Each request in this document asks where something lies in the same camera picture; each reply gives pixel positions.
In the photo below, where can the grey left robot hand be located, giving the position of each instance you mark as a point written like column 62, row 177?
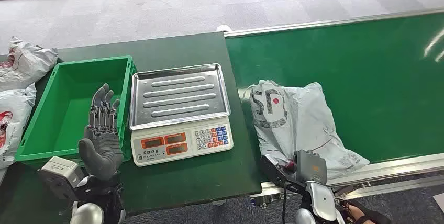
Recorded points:
column 102, row 149

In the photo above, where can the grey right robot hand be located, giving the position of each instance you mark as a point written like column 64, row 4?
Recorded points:
column 312, row 168

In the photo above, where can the grey package with black letters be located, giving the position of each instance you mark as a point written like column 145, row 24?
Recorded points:
column 305, row 122

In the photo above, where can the green conveyor belt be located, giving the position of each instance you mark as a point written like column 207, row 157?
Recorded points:
column 364, row 76

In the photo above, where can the green plastic crate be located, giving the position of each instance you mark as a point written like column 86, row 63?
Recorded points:
column 66, row 111

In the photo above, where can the person's foot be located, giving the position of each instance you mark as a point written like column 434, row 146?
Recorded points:
column 353, row 212

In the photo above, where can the white electronic scale base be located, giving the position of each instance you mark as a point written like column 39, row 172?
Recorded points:
column 180, row 146

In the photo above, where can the white poly bag red print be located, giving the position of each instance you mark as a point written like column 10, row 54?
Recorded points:
column 14, row 118

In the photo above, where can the steel weighing tray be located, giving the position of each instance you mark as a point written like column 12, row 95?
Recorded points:
column 180, row 94

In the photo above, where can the crumpled grey poly bag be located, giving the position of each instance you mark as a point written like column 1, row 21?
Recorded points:
column 27, row 66

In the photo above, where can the white floor sheet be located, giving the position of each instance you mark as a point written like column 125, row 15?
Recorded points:
column 440, row 202

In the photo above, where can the white round cap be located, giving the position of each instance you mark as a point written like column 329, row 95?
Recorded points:
column 223, row 28

